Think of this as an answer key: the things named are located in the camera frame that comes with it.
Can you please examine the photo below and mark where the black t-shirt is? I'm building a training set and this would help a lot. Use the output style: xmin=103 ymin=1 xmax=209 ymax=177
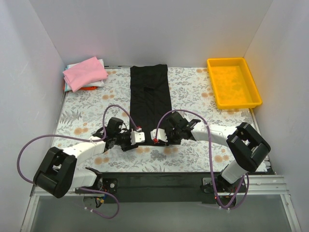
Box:
xmin=130 ymin=64 xmax=172 ymax=146

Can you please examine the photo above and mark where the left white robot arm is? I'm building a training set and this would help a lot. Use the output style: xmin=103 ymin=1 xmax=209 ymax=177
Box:
xmin=33 ymin=117 xmax=145 ymax=198

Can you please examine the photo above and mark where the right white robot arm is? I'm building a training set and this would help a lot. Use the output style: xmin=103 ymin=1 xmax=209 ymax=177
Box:
xmin=165 ymin=112 xmax=271 ymax=192

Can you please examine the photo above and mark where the floral patterned table mat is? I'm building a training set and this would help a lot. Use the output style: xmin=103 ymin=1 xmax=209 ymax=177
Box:
xmin=53 ymin=67 xmax=256 ymax=172

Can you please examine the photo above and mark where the orange folded t-shirt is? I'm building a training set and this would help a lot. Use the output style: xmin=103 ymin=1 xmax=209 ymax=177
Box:
xmin=63 ymin=85 xmax=98 ymax=92

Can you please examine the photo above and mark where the pink folded t-shirt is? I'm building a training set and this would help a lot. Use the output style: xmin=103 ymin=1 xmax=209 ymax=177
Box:
xmin=62 ymin=56 xmax=109 ymax=93

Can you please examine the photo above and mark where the yellow plastic tray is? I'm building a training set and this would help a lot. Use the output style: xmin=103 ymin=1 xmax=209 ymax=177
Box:
xmin=207 ymin=58 xmax=262 ymax=110

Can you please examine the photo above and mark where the teal folded t-shirt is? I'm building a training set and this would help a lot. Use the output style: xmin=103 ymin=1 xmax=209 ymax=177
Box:
xmin=63 ymin=65 xmax=69 ymax=92

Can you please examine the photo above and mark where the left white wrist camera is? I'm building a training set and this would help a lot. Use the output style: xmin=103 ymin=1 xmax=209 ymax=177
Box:
xmin=130 ymin=130 xmax=145 ymax=145

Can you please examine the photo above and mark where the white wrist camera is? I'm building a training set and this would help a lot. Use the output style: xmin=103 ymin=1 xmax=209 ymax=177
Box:
xmin=150 ymin=128 xmax=168 ymax=144
xmin=130 ymin=130 xmax=145 ymax=145

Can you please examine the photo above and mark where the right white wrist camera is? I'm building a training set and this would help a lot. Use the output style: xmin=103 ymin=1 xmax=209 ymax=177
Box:
xmin=150 ymin=128 xmax=168 ymax=144

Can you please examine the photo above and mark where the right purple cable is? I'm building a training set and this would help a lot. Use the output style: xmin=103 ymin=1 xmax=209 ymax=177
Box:
xmin=153 ymin=110 xmax=251 ymax=211

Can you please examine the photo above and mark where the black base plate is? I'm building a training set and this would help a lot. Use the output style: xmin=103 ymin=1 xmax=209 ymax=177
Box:
xmin=88 ymin=172 xmax=216 ymax=204

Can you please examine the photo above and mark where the aluminium frame rail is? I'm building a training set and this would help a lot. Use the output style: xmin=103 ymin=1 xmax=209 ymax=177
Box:
xmin=30 ymin=175 xmax=290 ymax=198

